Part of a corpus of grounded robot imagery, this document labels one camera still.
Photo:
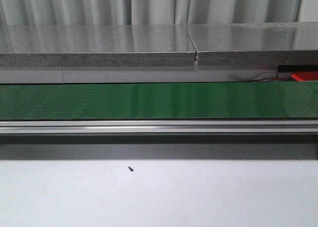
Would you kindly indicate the green conveyor belt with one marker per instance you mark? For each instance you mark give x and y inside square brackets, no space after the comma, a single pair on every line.
[229,100]

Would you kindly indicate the left grey stone slab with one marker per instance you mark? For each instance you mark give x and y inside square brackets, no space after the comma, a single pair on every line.
[95,46]

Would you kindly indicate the grey stone slab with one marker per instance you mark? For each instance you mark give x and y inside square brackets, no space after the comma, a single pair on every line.
[95,46]
[268,44]

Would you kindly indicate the right grey stone slab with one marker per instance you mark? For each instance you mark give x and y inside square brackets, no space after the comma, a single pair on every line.
[268,44]

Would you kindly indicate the red plastic bin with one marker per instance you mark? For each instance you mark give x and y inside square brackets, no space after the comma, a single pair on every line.
[305,76]

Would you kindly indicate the grey pleated curtain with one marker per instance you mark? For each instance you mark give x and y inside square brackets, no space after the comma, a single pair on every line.
[119,12]

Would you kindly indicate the aluminium conveyor side rail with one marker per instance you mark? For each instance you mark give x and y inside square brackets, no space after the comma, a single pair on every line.
[289,126]

